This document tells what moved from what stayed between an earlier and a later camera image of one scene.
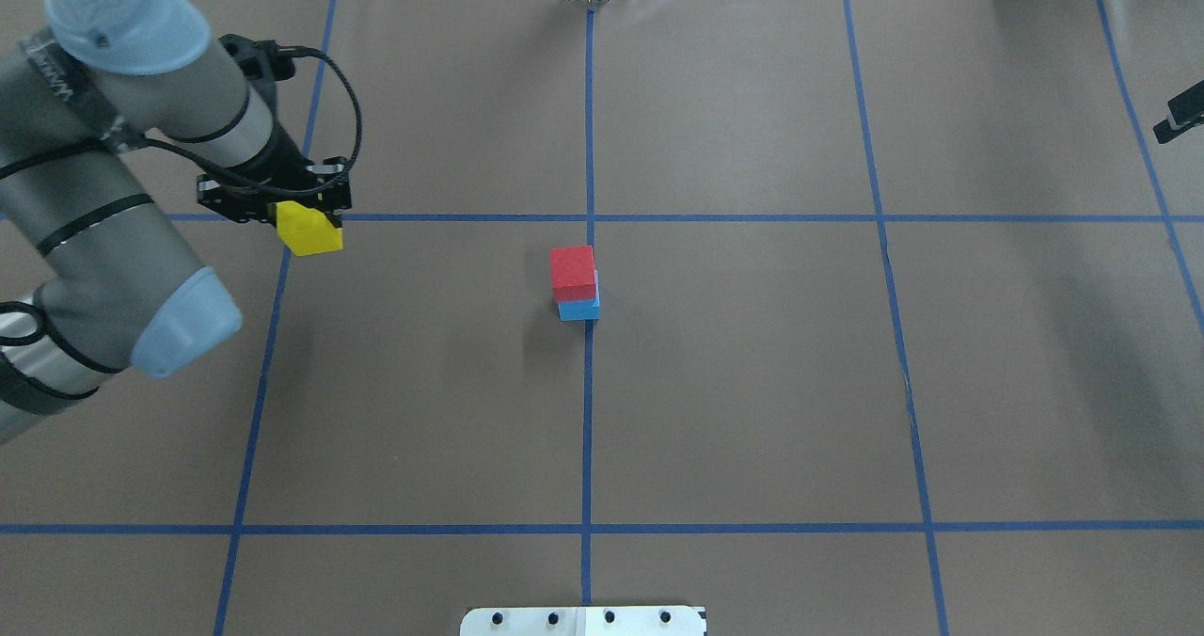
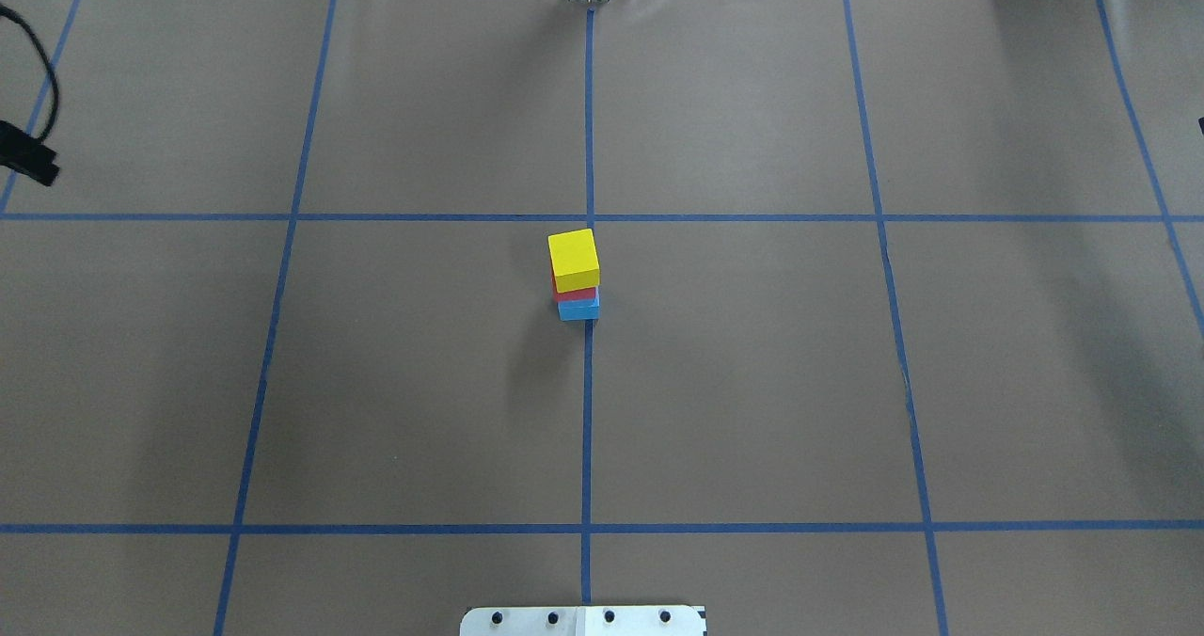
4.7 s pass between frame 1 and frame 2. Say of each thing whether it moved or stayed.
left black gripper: moved
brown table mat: stayed
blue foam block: stayed
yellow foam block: moved
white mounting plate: stayed
